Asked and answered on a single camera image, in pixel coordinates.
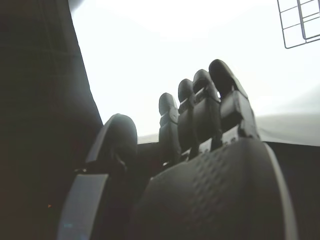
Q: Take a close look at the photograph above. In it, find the white and black left hand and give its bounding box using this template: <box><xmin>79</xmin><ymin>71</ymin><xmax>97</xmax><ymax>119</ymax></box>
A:
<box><xmin>56</xmin><ymin>59</ymin><xmax>300</xmax><ymax>240</ymax></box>

